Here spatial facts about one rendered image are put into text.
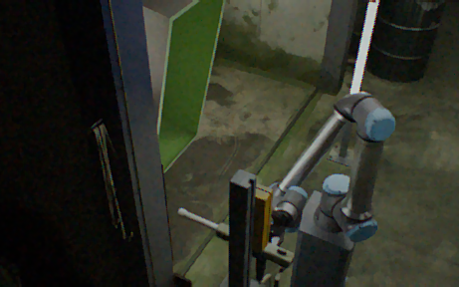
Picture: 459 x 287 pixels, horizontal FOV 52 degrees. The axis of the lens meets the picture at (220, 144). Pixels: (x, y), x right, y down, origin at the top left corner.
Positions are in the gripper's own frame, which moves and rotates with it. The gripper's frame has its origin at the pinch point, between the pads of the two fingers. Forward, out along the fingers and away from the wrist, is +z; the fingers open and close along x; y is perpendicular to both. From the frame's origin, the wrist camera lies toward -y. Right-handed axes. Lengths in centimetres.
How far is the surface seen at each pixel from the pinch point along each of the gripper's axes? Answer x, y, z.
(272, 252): -5.2, -5.0, 3.3
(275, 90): 99, 103, -251
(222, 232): 15.2, -4.7, 3.8
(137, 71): 47, -66, 4
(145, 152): 47, -32, 5
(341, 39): 51, 48, -274
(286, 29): 103, 51, -274
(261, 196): -4.5, -45.5, 16.4
